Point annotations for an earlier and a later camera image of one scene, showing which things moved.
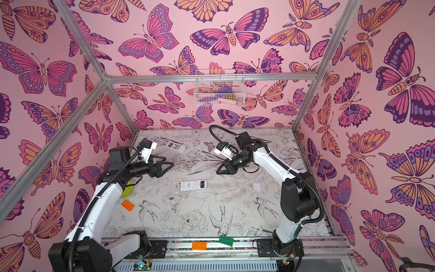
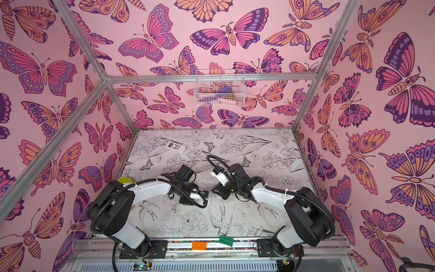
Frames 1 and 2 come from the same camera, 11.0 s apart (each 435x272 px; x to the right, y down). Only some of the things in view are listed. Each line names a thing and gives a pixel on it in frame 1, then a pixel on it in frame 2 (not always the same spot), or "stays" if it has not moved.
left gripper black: (156, 173) -> (187, 202)
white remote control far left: (175, 146) stays
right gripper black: (231, 163) -> (224, 190)
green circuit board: (141, 266) stays
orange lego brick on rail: (199, 245) stays
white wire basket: (220, 87) stays
